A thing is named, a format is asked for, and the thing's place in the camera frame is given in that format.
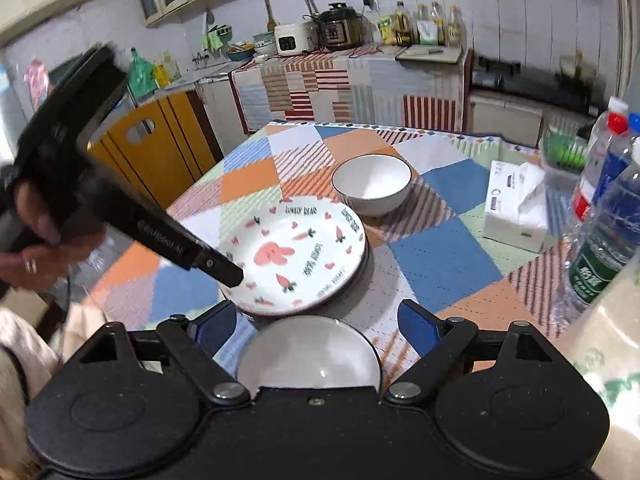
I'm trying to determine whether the white bowl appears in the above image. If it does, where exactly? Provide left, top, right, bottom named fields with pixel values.
left=236, top=315, right=382, bottom=394

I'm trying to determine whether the pink rabbit carrot plate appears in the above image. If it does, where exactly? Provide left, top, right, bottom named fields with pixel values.
left=218, top=196, right=366, bottom=314

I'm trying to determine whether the white bowl table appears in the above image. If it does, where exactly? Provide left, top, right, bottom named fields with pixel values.
left=331, top=154, right=412, bottom=218

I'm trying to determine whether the blue fried egg plate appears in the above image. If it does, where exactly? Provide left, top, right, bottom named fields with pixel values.
left=236, top=237, right=371, bottom=320

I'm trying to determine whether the person's left hand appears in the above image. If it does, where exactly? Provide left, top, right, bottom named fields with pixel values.
left=1, top=182, right=105, bottom=292

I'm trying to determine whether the yellow wooden chair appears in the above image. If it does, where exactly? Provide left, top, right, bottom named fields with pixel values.
left=88, top=90, right=224, bottom=208

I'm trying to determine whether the checkered colourful tablecloth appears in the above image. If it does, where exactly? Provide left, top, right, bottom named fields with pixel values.
left=84, top=120, right=586, bottom=386

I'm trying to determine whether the white tissue box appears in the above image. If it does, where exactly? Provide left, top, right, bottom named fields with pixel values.
left=483, top=160, right=549, bottom=252

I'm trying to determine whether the water bottle green label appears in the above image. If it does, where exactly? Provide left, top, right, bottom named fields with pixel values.
left=553, top=140, right=639, bottom=325

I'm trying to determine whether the green plastic basket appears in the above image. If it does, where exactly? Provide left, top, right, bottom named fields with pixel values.
left=538, top=126, right=588, bottom=178

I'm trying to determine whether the striped patchwork counter cloth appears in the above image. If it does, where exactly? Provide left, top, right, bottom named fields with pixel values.
left=231, top=44, right=472, bottom=132

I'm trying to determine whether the water bottle blue label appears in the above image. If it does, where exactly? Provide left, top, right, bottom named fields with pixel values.
left=591, top=113, right=639, bottom=206

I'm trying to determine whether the white rice cooker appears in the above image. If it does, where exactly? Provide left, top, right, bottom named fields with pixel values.
left=274, top=20, right=319, bottom=56

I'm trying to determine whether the water bottle red label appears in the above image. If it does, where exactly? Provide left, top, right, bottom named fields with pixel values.
left=567, top=96, right=629, bottom=230

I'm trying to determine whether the cutting board with knife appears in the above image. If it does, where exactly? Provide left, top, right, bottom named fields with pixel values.
left=395, top=44, right=462, bottom=64

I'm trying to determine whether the black gas stove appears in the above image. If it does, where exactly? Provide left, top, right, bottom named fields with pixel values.
left=471, top=55, right=604, bottom=116

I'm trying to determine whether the cream pot on stove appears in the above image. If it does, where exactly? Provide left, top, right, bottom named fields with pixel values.
left=560, top=50, right=597, bottom=84

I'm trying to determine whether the black pressure cooker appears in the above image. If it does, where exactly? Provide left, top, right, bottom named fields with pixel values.
left=318, top=2, right=363, bottom=51

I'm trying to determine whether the yellow snack bag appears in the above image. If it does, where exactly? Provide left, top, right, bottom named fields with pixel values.
left=378, top=15, right=397, bottom=46

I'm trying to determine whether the cooking oil bottle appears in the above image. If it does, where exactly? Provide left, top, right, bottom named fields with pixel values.
left=393, top=0, right=414, bottom=47

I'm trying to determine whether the clear rice bag with handle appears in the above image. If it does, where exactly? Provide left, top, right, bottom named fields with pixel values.
left=560, top=255, right=640, bottom=479

